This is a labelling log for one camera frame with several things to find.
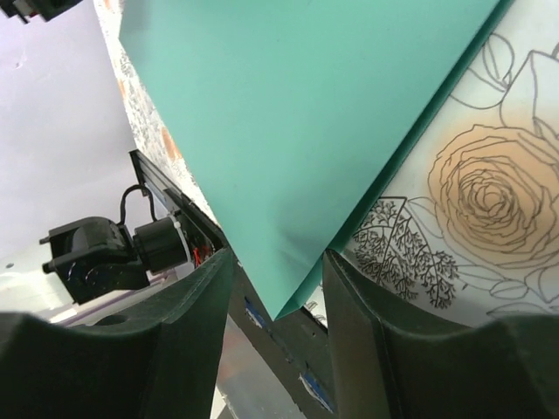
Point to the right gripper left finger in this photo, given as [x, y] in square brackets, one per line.
[156, 359]

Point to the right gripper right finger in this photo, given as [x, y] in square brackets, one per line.
[391, 359]

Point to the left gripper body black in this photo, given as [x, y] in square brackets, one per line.
[26, 9]

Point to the teal plastic folder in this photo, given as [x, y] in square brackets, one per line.
[287, 111]

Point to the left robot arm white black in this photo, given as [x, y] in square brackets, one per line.
[76, 223]

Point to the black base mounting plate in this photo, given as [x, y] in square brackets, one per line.
[295, 348]

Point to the floral patterned table mat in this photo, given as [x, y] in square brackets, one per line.
[464, 222]

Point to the aluminium frame rail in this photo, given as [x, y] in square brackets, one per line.
[165, 191]

